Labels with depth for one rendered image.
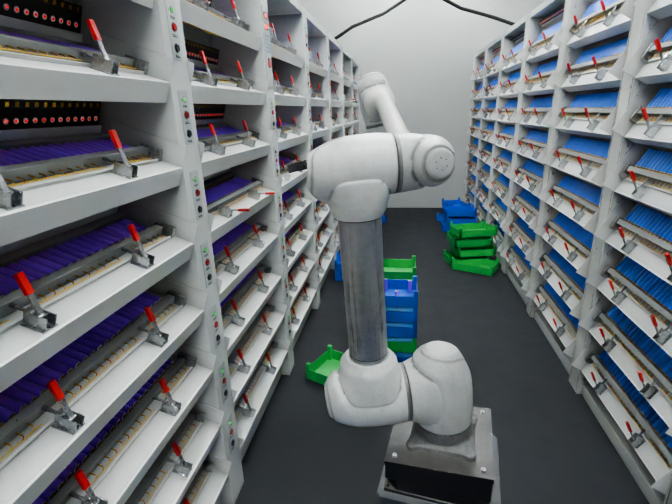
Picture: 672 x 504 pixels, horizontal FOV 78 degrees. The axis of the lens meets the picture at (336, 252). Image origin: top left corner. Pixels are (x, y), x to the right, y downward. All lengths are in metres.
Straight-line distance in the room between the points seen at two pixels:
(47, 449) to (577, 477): 1.53
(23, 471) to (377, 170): 0.77
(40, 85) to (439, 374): 0.99
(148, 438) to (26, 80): 0.73
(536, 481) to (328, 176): 1.26
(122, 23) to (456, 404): 1.19
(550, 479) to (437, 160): 1.21
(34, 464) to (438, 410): 0.85
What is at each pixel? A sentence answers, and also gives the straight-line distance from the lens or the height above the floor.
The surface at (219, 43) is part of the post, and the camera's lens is 1.79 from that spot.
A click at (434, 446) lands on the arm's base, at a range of 1.26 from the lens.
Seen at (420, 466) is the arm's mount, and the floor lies 0.31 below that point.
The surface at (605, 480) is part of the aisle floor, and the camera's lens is 1.81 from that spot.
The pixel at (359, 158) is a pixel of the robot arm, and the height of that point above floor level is 1.10.
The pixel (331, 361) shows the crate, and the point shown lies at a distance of 2.15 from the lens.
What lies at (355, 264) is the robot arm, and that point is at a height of 0.86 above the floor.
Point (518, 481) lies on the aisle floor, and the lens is 1.69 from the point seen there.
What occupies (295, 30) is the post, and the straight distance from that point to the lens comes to 2.43.
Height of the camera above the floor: 1.19
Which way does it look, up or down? 19 degrees down
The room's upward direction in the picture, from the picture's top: 2 degrees counter-clockwise
